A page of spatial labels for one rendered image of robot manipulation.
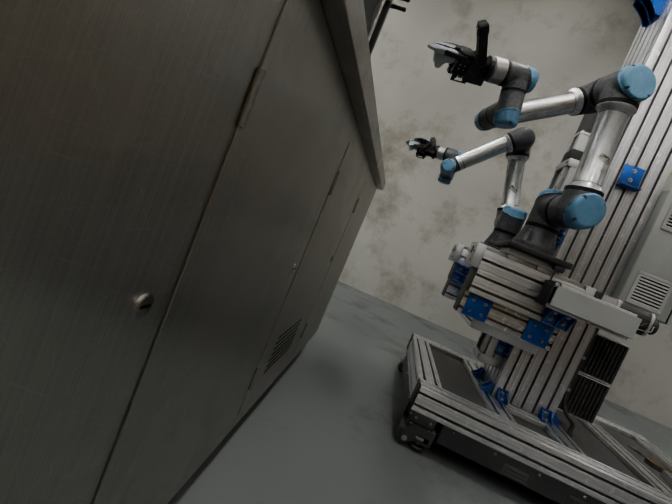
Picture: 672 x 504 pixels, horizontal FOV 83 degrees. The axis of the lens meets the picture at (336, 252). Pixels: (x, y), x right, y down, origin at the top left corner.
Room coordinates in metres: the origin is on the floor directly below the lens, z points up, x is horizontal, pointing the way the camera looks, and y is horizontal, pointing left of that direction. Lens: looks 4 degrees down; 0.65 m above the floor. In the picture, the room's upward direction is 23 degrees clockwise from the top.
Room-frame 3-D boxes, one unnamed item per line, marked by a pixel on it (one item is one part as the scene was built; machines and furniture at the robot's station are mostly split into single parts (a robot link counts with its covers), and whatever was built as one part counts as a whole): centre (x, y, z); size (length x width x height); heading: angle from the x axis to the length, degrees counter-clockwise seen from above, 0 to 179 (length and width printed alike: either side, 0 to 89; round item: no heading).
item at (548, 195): (1.43, -0.67, 0.98); 0.13 x 0.12 x 0.14; 7
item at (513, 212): (1.93, -0.75, 0.98); 0.13 x 0.12 x 0.14; 165
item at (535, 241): (1.44, -0.67, 0.87); 0.15 x 0.15 x 0.10
